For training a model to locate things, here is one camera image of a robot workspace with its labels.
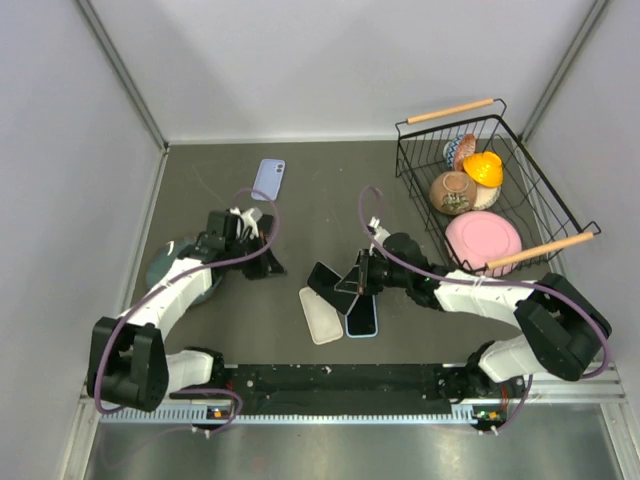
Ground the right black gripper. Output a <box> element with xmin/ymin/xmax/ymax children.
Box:
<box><xmin>337</xmin><ymin>249</ymin><xmax>411</xmax><ymax>295</ymax></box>

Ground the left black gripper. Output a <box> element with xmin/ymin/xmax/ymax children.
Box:
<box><xmin>226</xmin><ymin>231</ymin><xmax>287</xmax><ymax>281</ymax></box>

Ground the silver edged black phone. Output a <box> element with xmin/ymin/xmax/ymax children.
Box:
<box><xmin>307</xmin><ymin>262</ymin><xmax>358</xmax><ymax>315</ymax></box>

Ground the light blue phone case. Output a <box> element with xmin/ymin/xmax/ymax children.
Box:
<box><xmin>344</xmin><ymin>294</ymin><xmax>380</xmax><ymax>340</ymax></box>

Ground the cream white phone case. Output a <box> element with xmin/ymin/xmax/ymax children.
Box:
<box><xmin>299</xmin><ymin>287</ymin><xmax>344</xmax><ymax>345</ymax></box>

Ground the lavender purple phone case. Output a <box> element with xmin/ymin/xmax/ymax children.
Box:
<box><xmin>251</xmin><ymin>158</ymin><xmax>286</xmax><ymax>201</ymax></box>

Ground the purple edged black phone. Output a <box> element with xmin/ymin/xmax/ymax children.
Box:
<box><xmin>257</xmin><ymin>214</ymin><xmax>275</xmax><ymax>238</ymax></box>

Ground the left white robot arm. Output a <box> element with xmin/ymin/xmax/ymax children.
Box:
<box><xmin>86</xmin><ymin>208</ymin><xmax>285</xmax><ymax>412</ymax></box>

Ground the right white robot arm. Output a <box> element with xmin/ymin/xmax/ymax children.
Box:
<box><xmin>334</xmin><ymin>233</ymin><xmax>612</xmax><ymax>396</ymax></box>

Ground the teal ceramic plate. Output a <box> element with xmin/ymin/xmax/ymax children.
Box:
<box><xmin>145</xmin><ymin>235</ymin><xmax>222</xmax><ymax>307</ymax></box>

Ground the pink plate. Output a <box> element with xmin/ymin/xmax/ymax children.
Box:
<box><xmin>445</xmin><ymin>211</ymin><xmax>522</xmax><ymax>272</ymax></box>

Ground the brown patterned bowl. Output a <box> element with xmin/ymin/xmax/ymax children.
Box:
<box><xmin>429</xmin><ymin>171</ymin><xmax>477</xmax><ymax>216</ymax></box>

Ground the white cream bowl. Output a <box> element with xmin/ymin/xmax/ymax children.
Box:
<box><xmin>472</xmin><ymin>184</ymin><xmax>501</xmax><ymax>211</ymax></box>

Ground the blue patterned bowl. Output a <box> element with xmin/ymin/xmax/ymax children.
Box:
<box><xmin>443</xmin><ymin>135</ymin><xmax>464</xmax><ymax>170</ymax></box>

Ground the yellow bowl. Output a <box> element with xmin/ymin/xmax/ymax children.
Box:
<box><xmin>463</xmin><ymin>151</ymin><xmax>504</xmax><ymax>188</ymax></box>

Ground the red patterned shell dish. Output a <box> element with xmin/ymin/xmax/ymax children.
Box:
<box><xmin>453</xmin><ymin>133</ymin><xmax>476</xmax><ymax>171</ymax></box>

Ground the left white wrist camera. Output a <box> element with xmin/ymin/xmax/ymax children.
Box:
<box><xmin>229</xmin><ymin>207</ymin><xmax>263</xmax><ymax>239</ymax></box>

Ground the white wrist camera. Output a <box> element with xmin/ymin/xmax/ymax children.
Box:
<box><xmin>229</xmin><ymin>207</ymin><xmax>263</xmax><ymax>239</ymax></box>
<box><xmin>367</xmin><ymin>216</ymin><xmax>390</xmax><ymax>245</ymax></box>

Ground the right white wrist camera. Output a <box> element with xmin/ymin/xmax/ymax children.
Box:
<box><xmin>367</xmin><ymin>216</ymin><xmax>390</xmax><ymax>245</ymax></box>

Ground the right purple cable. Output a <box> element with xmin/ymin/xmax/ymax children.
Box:
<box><xmin>358</xmin><ymin>185</ymin><xmax>612</xmax><ymax>379</ymax></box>

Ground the purple cable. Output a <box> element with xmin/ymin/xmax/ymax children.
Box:
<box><xmin>358</xmin><ymin>185</ymin><xmax>612</xmax><ymax>379</ymax></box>
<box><xmin>93</xmin><ymin>187</ymin><xmax>280</xmax><ymax>414</ymax></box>

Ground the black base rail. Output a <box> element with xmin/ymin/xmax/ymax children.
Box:
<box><xmin>169</xmin><ymin>362</ymin><xmax>526</xmax><ymax>416</ymax></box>

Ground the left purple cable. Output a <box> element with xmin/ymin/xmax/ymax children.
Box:
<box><xmin>93</xmin><ymin>187</ymin><xmax>280</xmax><ymax>414</ymax></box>

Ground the black wire basket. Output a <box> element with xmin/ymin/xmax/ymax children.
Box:
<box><xmin>396</xmin><ymin>99</ymin><xmax>601</xmax><ymax>277</ymax></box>

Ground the grey slotted cable duct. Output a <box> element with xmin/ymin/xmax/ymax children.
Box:
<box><xmin>99</xmin><ymin>402</ymin><xmax>501</xmax><ymax>426</ymax></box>

